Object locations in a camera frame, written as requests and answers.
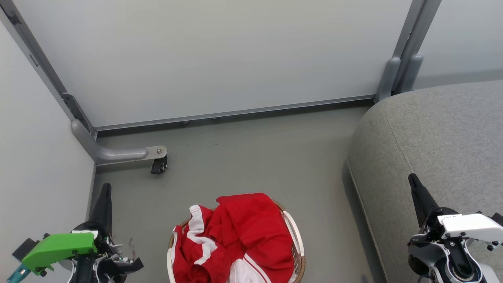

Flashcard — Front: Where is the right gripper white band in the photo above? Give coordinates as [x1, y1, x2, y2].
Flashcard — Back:
[408, 173, 503, 252]

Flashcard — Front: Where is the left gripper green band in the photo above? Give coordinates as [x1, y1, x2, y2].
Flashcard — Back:
[22, 183, 144, 277]

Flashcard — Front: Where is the red basketball jersey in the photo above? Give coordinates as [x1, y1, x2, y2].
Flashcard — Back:
[172, 193, 295, 283]

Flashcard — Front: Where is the grey fabric sofa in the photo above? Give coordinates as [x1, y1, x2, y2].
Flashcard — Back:
[347, 80, 503, 283]

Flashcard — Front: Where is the grey partition foot bar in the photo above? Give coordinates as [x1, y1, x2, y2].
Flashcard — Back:
[71, 119, 168, 166]

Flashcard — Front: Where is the black caster wheel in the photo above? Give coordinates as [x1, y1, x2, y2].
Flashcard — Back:
[150, 155, 169, 175]

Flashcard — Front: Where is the white laundry basket brown rim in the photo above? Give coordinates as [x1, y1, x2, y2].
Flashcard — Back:
[167, 198, 306, 283]

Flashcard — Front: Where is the teal left camera connector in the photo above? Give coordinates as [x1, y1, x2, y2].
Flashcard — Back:
[7, 264, 31, 283]

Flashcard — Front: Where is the grey partition post with hinge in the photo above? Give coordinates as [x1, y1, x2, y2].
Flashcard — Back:
[0, 0, 97, 139]

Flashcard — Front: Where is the grey partition bottom rail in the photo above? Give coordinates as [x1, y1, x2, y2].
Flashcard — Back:
[94, 94, 376, 132]

